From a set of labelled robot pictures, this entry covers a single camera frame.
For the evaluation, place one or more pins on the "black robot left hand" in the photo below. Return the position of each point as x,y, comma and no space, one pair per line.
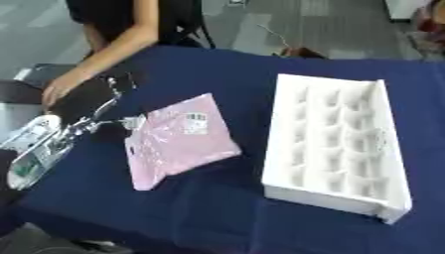
87,99

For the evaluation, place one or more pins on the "person's hand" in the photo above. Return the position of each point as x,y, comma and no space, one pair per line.
59,86

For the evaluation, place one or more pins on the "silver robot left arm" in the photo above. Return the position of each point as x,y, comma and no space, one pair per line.
40,149

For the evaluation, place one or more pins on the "white foam compartment box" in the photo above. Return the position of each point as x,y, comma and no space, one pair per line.
333,145

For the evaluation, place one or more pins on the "dark grey chair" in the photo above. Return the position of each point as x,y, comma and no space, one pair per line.
35,82

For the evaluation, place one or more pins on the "pink plastic bag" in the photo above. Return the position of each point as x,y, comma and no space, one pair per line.
176,139

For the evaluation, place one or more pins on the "brown bag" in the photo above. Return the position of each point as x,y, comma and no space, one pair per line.
302,53

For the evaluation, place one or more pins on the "white cabinet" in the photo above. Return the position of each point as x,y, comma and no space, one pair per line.
402,8

